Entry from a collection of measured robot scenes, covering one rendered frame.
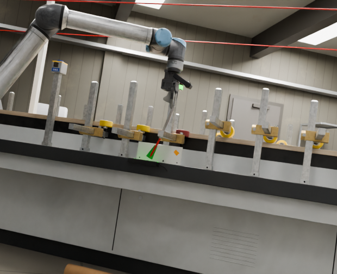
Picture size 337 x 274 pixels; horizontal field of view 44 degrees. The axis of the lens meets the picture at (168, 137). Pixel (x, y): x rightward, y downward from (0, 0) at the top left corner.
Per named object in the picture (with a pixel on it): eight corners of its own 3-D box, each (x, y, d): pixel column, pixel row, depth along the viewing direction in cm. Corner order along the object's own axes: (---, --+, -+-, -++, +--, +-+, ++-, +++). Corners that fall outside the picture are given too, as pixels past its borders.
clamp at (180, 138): (181, 143, 230) (182, 134, 231) (158, 140, 234) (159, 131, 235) (183, 144, 236) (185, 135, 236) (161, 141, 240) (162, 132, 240)
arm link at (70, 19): (35, -5, 194) (175, 26, 211) (37, 4, 207) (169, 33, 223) (31, 19, 194) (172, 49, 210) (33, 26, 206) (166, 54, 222)
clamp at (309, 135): (328, 142, 209) (330, 132, 209) (300, 139, 213) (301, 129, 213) (328, 143, 215) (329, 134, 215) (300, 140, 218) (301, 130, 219)
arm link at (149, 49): (149, 31, 220) (172, 36, 223) (145, 36, 231) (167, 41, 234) (147, 48, 220) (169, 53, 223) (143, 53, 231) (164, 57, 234)
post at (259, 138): (257, 179, 218) (269, 88, 221) (250, 178, 219) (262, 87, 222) (257, 179, 221) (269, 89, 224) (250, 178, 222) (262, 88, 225)
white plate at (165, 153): (180, 165, 229) (182, 147, 230) (135, 159, 237) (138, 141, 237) (180, 165, 230) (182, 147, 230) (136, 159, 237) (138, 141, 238)
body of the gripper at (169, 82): (164, 92, 235) (167, 70, 235) (179, 93, 232) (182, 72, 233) (160, 89, 227) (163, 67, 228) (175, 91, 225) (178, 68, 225)
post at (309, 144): (306, 194, 210) (318, 100, 213) (299, 193, 212) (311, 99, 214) (306, 193, 214) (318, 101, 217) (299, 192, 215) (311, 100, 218)
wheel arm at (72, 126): (73, 130, 223) (74, 123, 223) (67, 130, 224) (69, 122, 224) (107, 138, 264) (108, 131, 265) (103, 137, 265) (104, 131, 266)
